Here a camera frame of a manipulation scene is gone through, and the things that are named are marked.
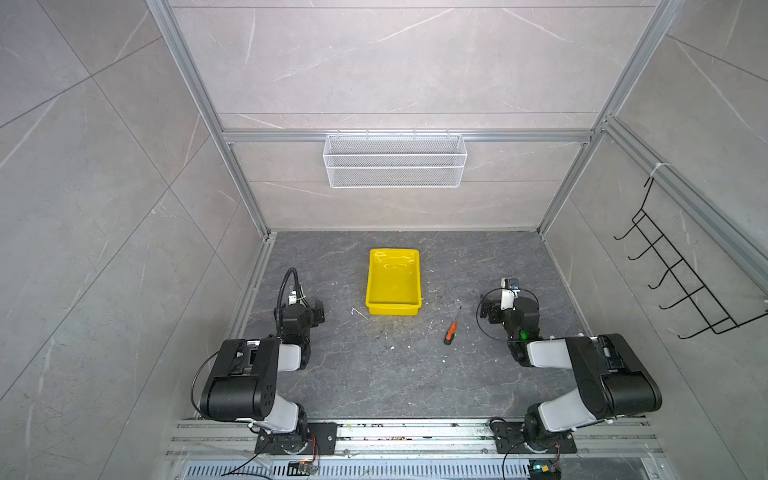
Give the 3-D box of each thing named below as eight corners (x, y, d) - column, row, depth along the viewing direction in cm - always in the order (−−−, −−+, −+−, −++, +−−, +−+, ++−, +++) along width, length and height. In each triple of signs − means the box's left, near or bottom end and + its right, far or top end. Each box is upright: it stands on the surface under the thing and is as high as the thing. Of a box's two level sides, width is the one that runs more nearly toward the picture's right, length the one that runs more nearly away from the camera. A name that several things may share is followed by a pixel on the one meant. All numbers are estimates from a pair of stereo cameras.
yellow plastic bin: (366, 317, 98) (365, 306, 92) (370, 257, 114) (369, 244, 109) (421, 317, 98) (423, 306, 92) (417, 257, 115) (418, 244, 109)
